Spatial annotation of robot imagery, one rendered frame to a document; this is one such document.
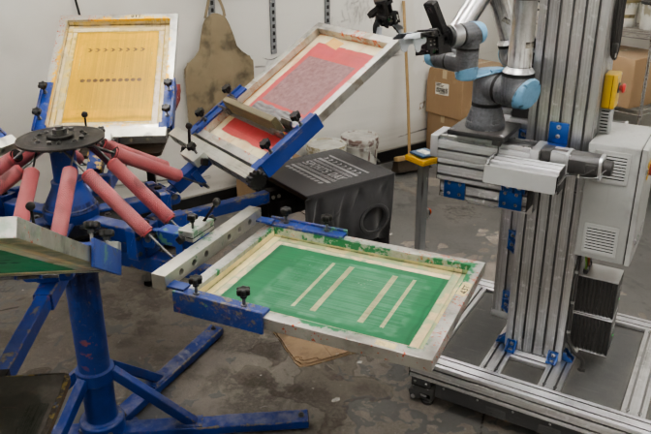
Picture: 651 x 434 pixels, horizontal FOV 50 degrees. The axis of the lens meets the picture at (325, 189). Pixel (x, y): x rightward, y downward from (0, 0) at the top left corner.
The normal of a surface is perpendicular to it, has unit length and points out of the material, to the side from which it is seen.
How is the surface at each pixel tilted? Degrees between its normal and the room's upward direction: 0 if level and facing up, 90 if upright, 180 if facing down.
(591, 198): 90
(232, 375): 0
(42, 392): 0
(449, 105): 90
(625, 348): 0
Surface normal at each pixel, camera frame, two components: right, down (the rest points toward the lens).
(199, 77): 0.47, 0.29
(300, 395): 0.00, -0.93
